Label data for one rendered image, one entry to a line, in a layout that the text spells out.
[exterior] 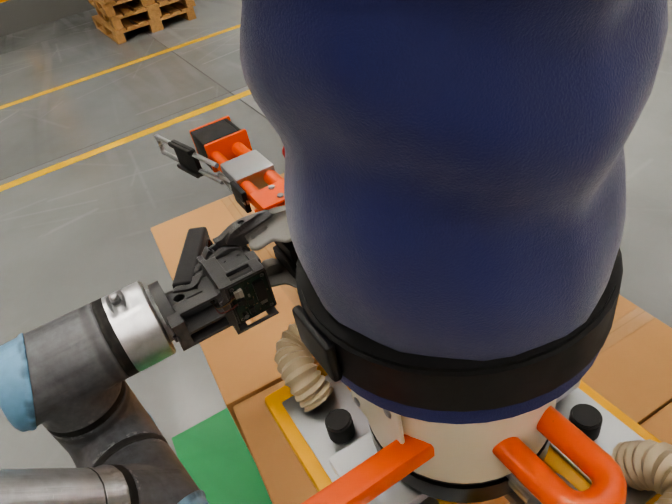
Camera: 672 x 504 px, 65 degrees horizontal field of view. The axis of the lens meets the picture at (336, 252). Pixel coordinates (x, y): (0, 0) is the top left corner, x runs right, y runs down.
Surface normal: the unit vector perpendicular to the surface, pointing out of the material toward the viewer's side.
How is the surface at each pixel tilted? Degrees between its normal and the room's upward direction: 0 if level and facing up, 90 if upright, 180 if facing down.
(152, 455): 36
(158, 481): 54
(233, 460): 0
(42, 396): 79
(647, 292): 0
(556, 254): 73
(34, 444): 0
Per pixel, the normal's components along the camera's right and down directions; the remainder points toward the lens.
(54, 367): 0.30, -0.11
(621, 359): -0.17, -0.76
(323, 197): -0.72, 0.31
